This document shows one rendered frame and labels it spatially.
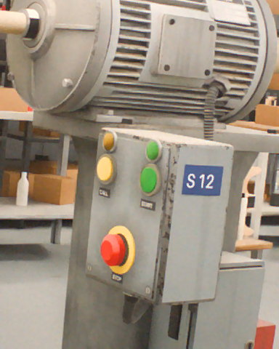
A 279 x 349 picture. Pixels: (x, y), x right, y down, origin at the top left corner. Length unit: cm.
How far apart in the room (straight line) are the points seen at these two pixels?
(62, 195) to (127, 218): 497
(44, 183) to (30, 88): 478
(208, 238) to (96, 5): 36
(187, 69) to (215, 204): 29
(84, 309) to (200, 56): 46
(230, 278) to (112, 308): 20
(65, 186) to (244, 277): 476
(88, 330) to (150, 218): 46
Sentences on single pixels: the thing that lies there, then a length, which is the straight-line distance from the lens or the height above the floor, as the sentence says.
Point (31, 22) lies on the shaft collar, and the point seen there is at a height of 125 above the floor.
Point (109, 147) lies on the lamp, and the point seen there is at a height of 110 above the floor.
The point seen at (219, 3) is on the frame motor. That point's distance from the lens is 150.
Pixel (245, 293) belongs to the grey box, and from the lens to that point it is 149.
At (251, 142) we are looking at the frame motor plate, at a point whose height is 111.
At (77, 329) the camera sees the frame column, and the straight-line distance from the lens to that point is 162.
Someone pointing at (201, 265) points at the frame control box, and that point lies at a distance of 120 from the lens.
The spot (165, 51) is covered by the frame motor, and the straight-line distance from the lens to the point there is 139.
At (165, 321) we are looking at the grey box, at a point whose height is 83.
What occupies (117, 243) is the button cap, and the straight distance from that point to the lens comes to 120.
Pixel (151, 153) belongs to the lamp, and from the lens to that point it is 116.
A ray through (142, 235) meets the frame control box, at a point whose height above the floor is 100.
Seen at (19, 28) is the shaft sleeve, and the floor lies 124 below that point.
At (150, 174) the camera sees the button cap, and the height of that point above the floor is 108.
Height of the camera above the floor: 120
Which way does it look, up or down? 5 degrees down
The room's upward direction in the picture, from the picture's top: 6 degrees clockwise
